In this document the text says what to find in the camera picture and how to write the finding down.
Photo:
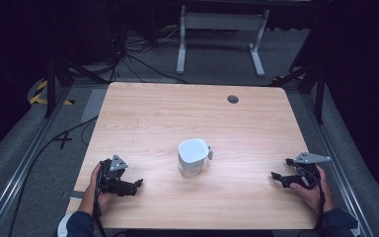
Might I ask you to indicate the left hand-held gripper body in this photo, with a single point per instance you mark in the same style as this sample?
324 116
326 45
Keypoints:
115 177

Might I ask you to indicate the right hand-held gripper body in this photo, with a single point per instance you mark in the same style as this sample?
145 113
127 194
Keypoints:
306 171

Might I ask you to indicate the person's left hand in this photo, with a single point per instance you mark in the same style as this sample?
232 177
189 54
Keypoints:
96 184

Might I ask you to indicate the person's right hand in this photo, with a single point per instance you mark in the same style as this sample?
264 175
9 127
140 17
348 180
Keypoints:
312 196

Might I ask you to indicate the black tripod stand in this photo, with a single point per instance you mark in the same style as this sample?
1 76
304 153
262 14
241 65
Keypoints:
50 92
319 95

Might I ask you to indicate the yellow black hazard tape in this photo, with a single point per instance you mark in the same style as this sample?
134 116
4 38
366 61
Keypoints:
37 97

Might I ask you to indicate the grey metal floor rail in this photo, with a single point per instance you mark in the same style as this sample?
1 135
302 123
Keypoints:
335 164
16 177

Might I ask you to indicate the grey metal desk frame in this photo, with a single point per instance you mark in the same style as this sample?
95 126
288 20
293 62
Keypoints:
223 21

